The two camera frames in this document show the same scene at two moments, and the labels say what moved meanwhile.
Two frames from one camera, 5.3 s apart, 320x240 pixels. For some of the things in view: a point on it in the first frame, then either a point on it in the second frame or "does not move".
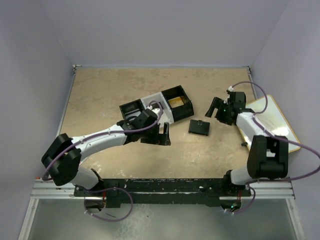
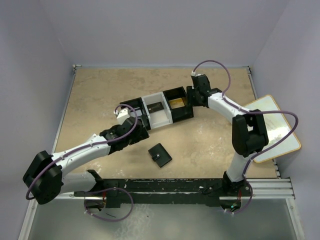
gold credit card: (176, 102) does not move
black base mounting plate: (163, 191) does not move
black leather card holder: (199, 127) -> (158, 153)
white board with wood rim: (271, 120) does not move
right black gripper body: (220, 114) -> (191, 95)
